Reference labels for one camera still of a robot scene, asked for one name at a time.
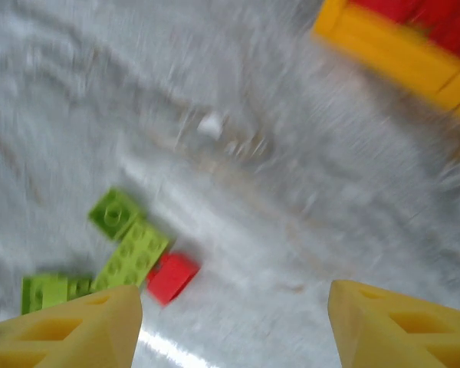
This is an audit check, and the long green lego brick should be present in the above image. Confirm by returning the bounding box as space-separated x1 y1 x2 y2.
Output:
90 224 172 294

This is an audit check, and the red lego brick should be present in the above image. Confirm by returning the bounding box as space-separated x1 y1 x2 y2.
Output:
145 251 200 307
348 0 460 61

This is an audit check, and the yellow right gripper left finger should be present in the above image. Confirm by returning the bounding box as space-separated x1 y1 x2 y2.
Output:
0 284 143 368

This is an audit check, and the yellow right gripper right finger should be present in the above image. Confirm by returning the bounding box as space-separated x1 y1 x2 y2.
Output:
327 279 460 368

